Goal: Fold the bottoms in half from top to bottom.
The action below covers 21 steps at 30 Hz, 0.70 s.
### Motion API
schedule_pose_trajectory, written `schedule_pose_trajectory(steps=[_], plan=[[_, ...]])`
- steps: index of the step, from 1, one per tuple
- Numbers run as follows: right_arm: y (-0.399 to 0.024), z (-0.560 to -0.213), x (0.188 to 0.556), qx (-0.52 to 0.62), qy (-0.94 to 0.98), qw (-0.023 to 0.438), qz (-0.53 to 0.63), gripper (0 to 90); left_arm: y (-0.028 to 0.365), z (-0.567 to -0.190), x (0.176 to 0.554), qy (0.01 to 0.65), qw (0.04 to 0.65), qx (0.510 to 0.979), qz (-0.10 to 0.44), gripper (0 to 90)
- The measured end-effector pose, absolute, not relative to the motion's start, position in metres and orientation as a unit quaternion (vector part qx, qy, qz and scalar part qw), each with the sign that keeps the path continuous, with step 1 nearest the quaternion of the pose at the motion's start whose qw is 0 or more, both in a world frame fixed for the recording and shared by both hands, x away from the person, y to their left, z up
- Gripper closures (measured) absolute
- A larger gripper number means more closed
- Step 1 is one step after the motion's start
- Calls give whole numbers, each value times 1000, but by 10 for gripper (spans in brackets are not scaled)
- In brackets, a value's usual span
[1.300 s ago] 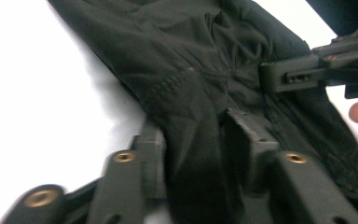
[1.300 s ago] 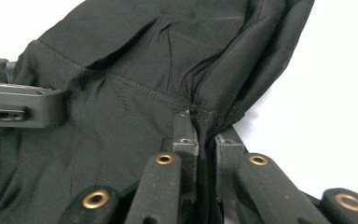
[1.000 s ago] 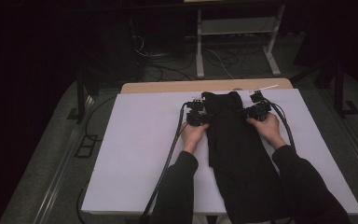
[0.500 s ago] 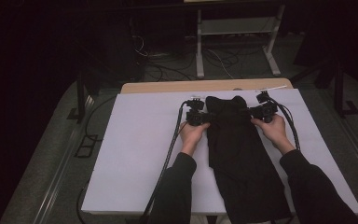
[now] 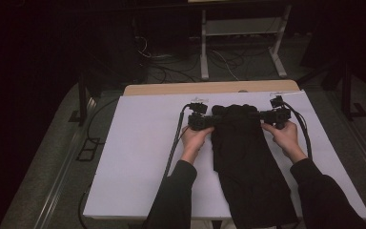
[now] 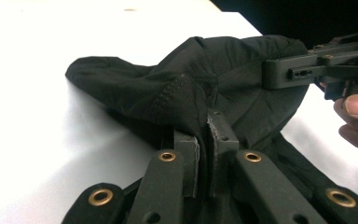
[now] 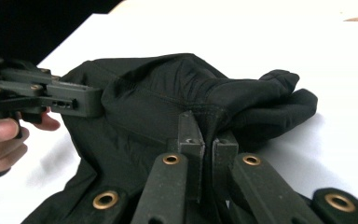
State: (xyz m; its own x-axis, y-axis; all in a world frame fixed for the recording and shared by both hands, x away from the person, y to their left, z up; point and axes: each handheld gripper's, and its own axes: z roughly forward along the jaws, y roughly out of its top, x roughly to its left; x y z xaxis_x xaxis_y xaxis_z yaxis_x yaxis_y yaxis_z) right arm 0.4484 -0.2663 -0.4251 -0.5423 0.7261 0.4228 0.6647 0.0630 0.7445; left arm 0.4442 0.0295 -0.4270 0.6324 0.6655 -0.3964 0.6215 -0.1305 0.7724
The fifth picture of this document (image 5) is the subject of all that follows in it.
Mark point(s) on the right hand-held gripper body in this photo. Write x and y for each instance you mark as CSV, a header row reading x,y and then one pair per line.
x,y
279,116

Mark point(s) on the person's right hand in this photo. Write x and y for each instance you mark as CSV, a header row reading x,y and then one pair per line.
x,y
287,140

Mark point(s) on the black metal stand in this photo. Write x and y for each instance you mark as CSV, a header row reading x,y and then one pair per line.
x,y
346,92
82,101

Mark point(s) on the wooden table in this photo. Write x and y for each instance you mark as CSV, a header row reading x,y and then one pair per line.
x,y
187,87

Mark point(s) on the black pants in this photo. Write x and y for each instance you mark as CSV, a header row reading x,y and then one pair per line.
x,y
244,165

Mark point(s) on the white metal stand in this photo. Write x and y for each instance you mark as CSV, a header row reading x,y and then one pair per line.
x,y
204,57

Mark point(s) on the white board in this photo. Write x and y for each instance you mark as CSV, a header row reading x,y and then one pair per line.
x,y
133,120

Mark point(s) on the person's legs in light trousers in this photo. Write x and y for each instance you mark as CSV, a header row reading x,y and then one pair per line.
x,y
201,225

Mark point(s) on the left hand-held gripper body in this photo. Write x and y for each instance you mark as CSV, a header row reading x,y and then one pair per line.
x,y
200,122

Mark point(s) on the person's left hand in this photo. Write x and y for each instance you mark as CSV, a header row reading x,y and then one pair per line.
x,y
193,141

